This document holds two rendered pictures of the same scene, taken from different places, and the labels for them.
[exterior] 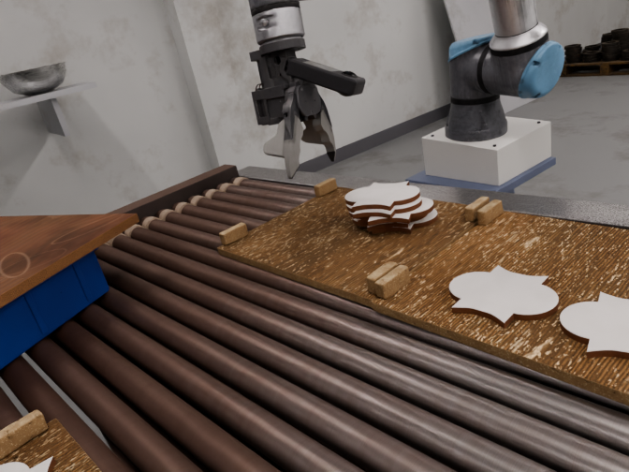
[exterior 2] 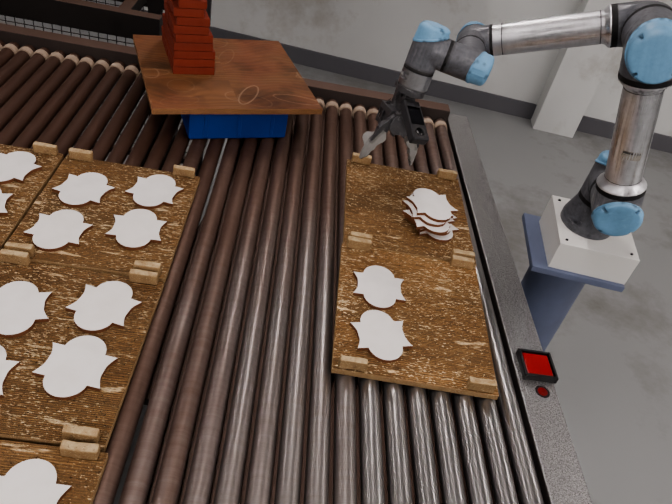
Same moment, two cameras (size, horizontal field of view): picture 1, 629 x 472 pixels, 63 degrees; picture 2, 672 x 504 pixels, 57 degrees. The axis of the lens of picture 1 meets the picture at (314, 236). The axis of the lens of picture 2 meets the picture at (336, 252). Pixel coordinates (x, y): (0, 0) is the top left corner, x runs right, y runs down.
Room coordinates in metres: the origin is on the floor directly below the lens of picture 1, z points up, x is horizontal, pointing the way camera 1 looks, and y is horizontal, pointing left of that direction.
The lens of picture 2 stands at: (-0.40, -0.71, 1.89)
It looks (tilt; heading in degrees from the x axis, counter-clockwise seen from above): 39 degrees down; 33
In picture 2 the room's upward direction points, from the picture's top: 14 degrees clockwise
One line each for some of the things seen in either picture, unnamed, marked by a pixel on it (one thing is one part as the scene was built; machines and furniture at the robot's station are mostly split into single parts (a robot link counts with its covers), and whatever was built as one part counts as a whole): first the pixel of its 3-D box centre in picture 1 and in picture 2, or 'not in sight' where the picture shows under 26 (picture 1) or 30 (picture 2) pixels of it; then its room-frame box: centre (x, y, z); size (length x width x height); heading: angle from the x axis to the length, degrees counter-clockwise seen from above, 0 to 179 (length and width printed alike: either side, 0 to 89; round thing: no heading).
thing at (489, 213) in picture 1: (490, 212); (462, 262); (0.82, -0.31, 0.95); 0.06 x 0.02 x 0.03; 128
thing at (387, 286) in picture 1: (392, 281); (359, 243); (0.66, -0.10, 0.95); 0.06 x 0.02 x 0.03; 128
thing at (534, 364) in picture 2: not in sight; (536, 366); (0.69, -0.60, 0.92); 0.06 x 0.06 x 0.01; 40
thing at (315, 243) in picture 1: (349, 232); (406, 209); (0.91, -0.07, 0.93); 0.41 x 0.35 x 0.02; 39
